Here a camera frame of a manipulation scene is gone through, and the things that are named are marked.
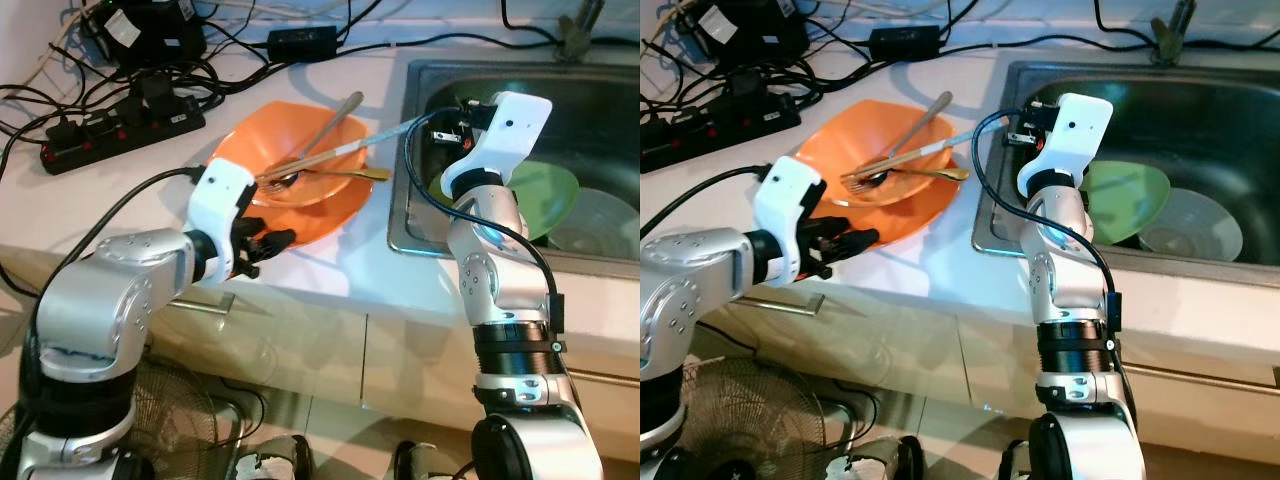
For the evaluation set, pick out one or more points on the metal fork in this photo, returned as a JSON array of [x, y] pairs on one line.
[[370, 173], [950, 173]]

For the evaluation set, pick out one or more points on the orange plastic bowl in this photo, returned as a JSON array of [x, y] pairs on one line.
[[250, 140], [835, 140]]

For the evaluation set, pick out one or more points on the silver metal spoon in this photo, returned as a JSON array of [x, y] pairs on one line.
[[925, 115], [335, 115]]

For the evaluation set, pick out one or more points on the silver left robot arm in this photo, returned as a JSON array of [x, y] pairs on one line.
[[690, 300], [90, 300]]

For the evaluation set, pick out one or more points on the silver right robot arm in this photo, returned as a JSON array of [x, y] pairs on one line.
[[495, 280], [1065, 280]]

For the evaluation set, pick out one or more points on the stainless steel sink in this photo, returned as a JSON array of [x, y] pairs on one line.
[[1200, 120], [590, 110]]

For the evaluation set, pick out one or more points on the dark metal faucet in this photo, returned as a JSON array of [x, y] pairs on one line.
[[1172, 35], [580, 35]]

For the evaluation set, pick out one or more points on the black power strip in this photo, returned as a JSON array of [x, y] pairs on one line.
[[100, 145], [720, 135]]

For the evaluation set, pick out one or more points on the black power adapter brick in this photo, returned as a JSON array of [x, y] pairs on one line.
[[903, 44], [300, 45]]

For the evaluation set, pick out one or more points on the grey translucent bowl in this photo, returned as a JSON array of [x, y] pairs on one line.
[[600, 225], [1195, 225]]

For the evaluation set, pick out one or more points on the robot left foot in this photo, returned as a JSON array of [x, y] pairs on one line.
[[875, 460], [275, 460]]

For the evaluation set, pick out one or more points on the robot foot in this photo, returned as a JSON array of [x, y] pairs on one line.
[[875, 460], [1015, 462], [425, 462], [275, 460]]

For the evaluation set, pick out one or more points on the black charger box with label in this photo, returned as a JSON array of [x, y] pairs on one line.
[[150, 35], [760, 35]]

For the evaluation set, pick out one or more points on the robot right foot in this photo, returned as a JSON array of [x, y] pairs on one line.
[[1015, 462], [425, 462]]

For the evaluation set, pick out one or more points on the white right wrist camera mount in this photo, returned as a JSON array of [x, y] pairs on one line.
[[510, 140], [1075, 140]]

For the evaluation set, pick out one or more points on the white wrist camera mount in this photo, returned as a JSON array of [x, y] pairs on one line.
[[220, 195], [785, 195], [1075, 140], [510, 140]]

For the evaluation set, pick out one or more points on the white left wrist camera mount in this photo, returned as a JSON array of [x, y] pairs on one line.
[[785, 195], [220, 195]]

